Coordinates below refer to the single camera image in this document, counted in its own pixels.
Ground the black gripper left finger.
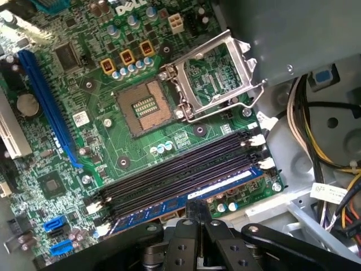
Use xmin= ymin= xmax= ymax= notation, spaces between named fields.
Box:
xmin=35 ymin=199 xmax=200 ymax=271

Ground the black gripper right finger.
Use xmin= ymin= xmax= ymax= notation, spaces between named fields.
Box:
xmin=198 ymin=202 xmax=361 ymax=271

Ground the blue RAM stick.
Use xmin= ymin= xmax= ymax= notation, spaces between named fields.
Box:
xmin=108 ymin=166 xmax=267 ymax=235

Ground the black PC case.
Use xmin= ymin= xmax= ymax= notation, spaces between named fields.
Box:
xmin=0 ymin=0 xmax=361 ymax=271

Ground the CPU socket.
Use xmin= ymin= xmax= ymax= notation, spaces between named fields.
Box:
xmin=114 ymin=78 xmax=174 ymax=139

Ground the green motherboard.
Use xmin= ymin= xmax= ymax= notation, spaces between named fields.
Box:
xmin=0 ymin=0 xmax=285 ymax=271

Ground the silver socket cover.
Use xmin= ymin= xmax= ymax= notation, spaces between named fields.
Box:
xmin=159 ymin=29 xmax=259 ymax=122

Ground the blue square release tab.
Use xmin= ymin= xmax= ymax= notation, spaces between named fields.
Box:
xmin=307 ymin=64 xmax=341 ymax=91

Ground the white expansion slot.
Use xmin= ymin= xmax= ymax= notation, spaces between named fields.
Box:
xmin=0 ymin=86 xmax=33 ymax=160

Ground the blue expansion slot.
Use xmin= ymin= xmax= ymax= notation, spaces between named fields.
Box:
xmin=17 ymin=49 xmax=84 ymax=169

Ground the round coin battery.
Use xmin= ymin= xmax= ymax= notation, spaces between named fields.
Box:
xmin=16 ymin=94 xmax=39 ymax=117

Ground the grey power supply unit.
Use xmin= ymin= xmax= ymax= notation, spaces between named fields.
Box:
xmin=211 ymin=0 xmax=361 ymax=87

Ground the power supply wire bundle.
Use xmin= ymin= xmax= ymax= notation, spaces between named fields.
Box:
xmin=286 ymin=75 xmax=361 ymax=238

